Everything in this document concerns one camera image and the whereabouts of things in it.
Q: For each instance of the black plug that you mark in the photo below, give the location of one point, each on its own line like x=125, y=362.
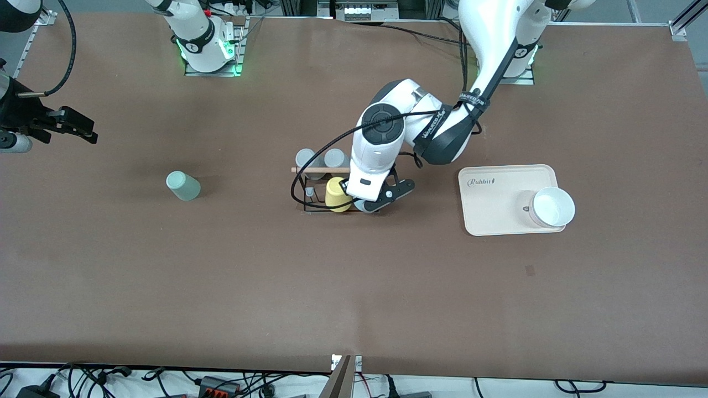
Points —
x=409, y=394

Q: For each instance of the beige plastic tray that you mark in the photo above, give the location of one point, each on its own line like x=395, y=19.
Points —
x=498, y=204

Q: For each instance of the yellow cup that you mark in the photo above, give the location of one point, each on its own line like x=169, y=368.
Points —
x=334, y=196

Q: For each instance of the black orange connector block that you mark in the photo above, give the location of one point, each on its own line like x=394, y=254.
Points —
x=218, y=386

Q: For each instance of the light blue cup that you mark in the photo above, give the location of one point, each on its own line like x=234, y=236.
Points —
x=359, y=205

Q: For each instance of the black power adapter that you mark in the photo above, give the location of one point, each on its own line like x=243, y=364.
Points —
x=36, y=392

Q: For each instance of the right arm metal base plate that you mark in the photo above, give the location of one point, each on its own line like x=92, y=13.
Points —
x=240, y=55

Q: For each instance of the grey cup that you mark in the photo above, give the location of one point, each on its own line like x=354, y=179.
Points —
x=336, y=158
x=305, y=158

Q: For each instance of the pale green cup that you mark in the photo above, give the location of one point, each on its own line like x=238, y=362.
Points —
x=182, y=186

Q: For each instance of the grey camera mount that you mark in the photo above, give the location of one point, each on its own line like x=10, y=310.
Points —
x=340, y=381

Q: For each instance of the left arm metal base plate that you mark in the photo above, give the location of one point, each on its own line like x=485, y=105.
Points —
x=525, y=82

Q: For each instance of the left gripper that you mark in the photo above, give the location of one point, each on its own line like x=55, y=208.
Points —
x=343, y=184

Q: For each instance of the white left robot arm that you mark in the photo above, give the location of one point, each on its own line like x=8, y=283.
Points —
x=492, y=33

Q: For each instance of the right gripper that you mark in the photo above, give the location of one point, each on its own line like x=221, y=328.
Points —
x=16, y=112

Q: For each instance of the white terminal block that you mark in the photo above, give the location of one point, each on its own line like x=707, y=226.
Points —
x=359, y=12

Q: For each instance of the white bowl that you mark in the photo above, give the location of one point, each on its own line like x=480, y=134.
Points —
x=553, y=207

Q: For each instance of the metal corner bracket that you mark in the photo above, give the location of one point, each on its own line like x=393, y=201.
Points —
x=48, y=17
x=677, y=30

